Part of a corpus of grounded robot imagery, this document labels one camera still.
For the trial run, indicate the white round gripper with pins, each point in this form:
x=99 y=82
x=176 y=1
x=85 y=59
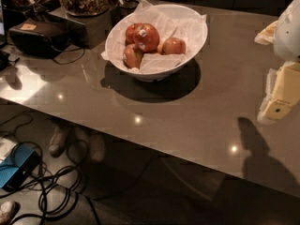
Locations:
x=288 y=37

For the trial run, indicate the large red top apple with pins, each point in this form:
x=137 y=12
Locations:
x=146 y=37

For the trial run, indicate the red apple right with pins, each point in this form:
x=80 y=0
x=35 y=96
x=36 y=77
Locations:
x=174 y=45

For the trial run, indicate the yellowish apple middle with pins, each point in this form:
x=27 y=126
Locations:
x=160 y=47

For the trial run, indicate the white bowl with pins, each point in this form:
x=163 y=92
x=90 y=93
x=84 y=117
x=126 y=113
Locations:
x=187 y=32

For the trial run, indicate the red-yellow apple front left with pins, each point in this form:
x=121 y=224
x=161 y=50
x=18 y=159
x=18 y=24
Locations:
x=132 y=56

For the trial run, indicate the red apple back left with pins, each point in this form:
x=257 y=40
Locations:
x=130 y=32

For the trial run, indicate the white paper liner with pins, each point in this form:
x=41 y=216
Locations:
x=175 y=22

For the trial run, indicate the dark cup with scoop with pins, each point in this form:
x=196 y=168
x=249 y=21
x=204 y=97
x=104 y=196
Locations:
x=126 y=5

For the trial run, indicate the dark grey box stand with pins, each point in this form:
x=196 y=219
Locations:
x=85 y=32

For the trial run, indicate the right beige shoe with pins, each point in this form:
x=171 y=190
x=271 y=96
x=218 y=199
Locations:
x=97 y=148

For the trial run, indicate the beige shoe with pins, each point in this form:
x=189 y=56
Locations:
x=97 y=148
x=58 y=141

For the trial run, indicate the left beige shoe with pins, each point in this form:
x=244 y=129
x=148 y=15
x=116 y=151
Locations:
x=58 y=141

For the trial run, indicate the black VR headset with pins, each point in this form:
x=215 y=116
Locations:
x=40 y=39

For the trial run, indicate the blue box on floor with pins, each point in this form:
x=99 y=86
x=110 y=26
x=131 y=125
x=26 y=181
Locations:
x=17 y=166

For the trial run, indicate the white shoe at corner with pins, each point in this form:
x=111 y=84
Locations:
x=7 y=210

